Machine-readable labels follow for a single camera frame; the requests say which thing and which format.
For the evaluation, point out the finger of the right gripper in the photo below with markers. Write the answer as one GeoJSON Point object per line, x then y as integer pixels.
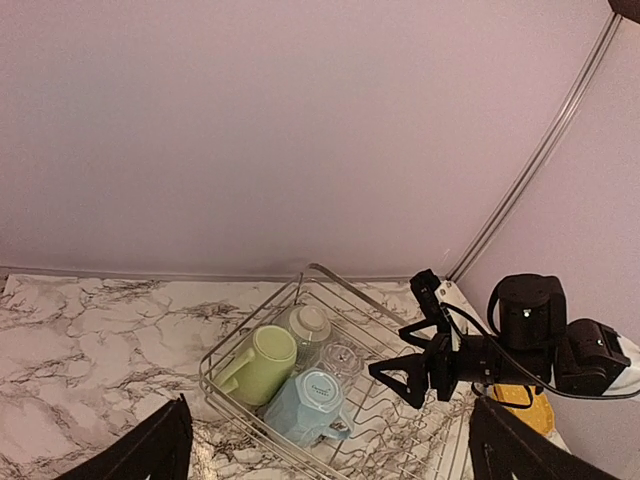
{"type": "Point", "coordinates": [424, 336]}
{"type": "Point", "coordinates": [407, 376]}

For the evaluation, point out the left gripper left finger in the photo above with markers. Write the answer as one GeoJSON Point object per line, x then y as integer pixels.
{"type": "Point", "coordinates": [158, 448]}

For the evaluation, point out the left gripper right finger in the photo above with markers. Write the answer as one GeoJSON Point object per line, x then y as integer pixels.
{"type": "Point", "coordinates": [503, 447]}

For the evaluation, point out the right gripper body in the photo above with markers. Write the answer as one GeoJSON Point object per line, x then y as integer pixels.
{"type": "Point", "coordinates": [476, 361]}

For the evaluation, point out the yellow plate back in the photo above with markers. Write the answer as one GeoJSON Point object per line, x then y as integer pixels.
{"type": "Point", "coordinates": [533, 409]}

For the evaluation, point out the clear glass back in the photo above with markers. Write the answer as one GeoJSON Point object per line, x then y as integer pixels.
{"type": "Point", "coordinates": [342, 361]}

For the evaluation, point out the light blue mug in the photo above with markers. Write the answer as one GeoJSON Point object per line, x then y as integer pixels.
{"type": "Point", "coordinates": [309, 406]}

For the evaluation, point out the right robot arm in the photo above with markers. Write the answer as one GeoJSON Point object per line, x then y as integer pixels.
{"type": "Point", "coordinates": [529, 342]}

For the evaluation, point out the green mug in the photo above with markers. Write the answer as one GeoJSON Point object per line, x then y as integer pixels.
{"type": "Point", "coordinates": [260, 366]}

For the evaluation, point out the white ribbed bowl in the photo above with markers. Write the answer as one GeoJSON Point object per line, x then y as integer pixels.
{"type": "Point", "coordinates": [310, 328]}

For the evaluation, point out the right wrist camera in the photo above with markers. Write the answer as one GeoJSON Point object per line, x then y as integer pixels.
{"type": "Point", "coordinates": [430, 292]}

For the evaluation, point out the wire dish rack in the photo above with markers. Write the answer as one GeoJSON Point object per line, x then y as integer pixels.
{"type": "Point", "coordinates": [391, 440]}

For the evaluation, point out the right aluminium post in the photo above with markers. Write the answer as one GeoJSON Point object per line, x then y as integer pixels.
{"type": "Point", "coordinates": [542, 151]}

